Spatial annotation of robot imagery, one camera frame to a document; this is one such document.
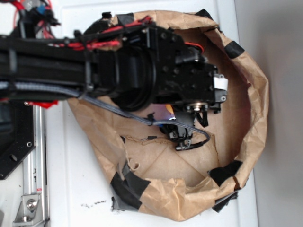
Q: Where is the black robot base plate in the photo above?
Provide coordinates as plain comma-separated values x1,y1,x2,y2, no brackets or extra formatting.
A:
0,102,35,180

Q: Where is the aluminium extrusion rail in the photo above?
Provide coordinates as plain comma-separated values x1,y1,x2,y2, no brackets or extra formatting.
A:
23,106,50,227

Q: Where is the red wire bundle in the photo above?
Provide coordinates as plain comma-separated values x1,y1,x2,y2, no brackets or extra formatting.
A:
9,0,205,52

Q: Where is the silver corner bracket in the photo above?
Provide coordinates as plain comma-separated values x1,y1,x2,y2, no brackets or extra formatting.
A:
12,194,43,227

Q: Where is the crumpled brown paper bag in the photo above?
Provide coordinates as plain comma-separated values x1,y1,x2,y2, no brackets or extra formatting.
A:
68,10,269,221

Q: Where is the grey braided cable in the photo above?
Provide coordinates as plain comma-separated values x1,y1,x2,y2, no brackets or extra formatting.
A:
0,80,211,142

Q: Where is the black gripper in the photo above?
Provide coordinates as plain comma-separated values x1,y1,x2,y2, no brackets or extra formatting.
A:
163,46,229,114

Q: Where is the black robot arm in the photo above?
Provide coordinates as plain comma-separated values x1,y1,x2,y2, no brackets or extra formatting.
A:
0,25,228,112

